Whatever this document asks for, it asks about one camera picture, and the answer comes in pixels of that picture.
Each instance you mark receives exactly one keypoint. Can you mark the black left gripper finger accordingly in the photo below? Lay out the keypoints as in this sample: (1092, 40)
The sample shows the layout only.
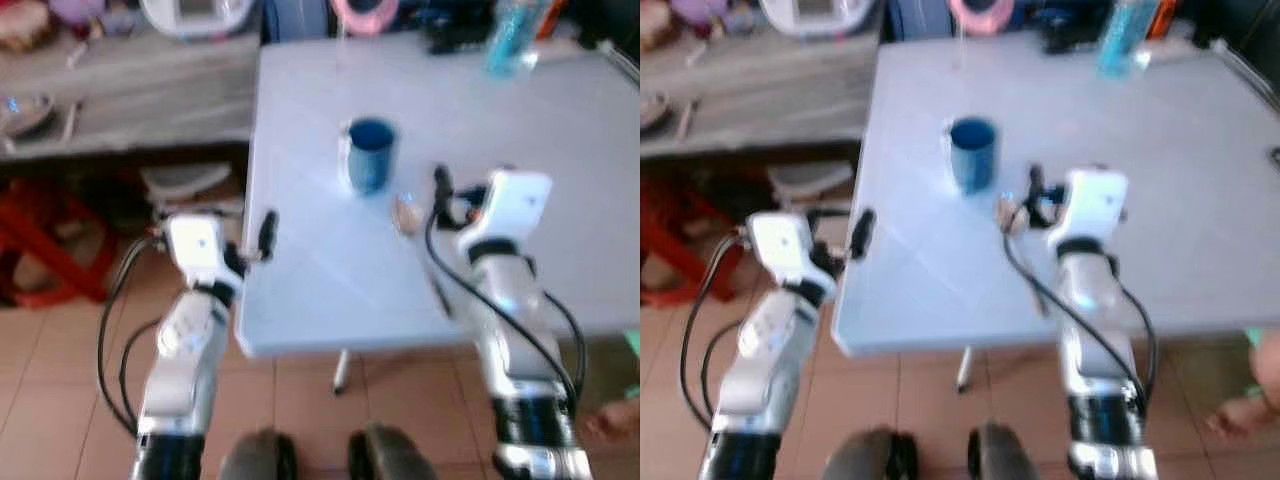
(267, 230)
(862, 230)

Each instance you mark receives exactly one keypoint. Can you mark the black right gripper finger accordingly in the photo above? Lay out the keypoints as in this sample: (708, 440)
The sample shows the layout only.
(441, 185)
(1036, 181)

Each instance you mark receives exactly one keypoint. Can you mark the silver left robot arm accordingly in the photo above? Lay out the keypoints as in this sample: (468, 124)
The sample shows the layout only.
(185, 370)
(770, 360)

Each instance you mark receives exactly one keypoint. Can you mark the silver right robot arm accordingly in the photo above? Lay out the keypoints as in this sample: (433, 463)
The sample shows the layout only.
(515, 330)
(1100, 340)

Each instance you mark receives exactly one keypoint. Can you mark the blue mug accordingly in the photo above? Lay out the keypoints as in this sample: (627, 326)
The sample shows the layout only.
(370, 155)
(973, 155)

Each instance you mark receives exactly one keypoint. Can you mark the white plastic stool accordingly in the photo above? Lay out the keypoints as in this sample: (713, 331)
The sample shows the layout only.
(810, 180)
(185, 180)

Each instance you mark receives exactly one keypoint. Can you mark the white folding table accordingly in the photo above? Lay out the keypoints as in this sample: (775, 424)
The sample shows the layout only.
(330, 280)
(930, 270)

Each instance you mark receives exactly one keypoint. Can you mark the black object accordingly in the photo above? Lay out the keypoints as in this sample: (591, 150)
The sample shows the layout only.
(1075, 35)
(465, 35)

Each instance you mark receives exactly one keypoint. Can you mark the blue plastic water bottle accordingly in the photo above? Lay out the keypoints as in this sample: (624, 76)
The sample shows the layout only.
(510, 40)
(1125, 38)

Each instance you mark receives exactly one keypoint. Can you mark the red plastic stool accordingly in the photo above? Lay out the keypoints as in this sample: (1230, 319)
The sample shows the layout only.
(50, 240)
(670, 240)

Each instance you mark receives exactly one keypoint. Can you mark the grey wooden bench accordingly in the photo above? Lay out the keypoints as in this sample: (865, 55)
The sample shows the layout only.
(150, 90)
(770, 85)

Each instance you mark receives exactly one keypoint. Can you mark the pink round object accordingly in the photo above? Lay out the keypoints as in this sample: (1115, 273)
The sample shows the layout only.
(980, 12)
(365, 15)

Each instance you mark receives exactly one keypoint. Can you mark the grey left robot foot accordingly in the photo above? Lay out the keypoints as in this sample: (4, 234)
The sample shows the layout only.
(258, 455)
(868, 455)

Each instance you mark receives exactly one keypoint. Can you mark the grey robot foot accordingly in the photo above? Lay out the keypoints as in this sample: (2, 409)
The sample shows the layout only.
(390, 455)
(258, 455)
(868, 455)
(1000, 455)

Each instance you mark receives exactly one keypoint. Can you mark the blue chair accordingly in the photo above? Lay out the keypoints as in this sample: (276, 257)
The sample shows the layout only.
(915, 18)
(295, 20)

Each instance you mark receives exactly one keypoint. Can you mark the green object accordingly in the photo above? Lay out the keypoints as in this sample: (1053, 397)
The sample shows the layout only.
(633, 345)
(1253, 337)

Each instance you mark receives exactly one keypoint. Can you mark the metal bowl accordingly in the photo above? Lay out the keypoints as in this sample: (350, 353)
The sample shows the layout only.
(25, 112)
(652, 110)

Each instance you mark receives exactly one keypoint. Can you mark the white round appliance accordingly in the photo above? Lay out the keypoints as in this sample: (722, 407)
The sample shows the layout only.
(200, 12)
(815, 10)

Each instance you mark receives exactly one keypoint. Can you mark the grey right robot foot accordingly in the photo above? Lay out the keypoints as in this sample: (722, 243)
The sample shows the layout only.
(1000, 455)
(390, 455)

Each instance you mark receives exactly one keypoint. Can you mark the person's bare foot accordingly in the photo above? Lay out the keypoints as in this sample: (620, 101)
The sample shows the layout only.
(1245, 408)
(615, 418)

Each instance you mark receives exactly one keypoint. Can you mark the purple object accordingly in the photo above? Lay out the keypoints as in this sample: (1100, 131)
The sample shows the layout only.
(700, 10)
(75, 10)

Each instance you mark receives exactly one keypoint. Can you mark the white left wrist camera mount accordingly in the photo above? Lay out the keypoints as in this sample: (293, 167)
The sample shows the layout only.
(195, 245)
(785, 245)

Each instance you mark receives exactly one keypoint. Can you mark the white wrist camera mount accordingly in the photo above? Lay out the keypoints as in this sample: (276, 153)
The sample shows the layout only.
(195, 245)
(1095, 200)
(515, 205)
(785, 245)

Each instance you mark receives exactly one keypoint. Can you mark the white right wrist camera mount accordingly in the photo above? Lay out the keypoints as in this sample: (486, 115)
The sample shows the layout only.
(1095, 200)
(515, 205)

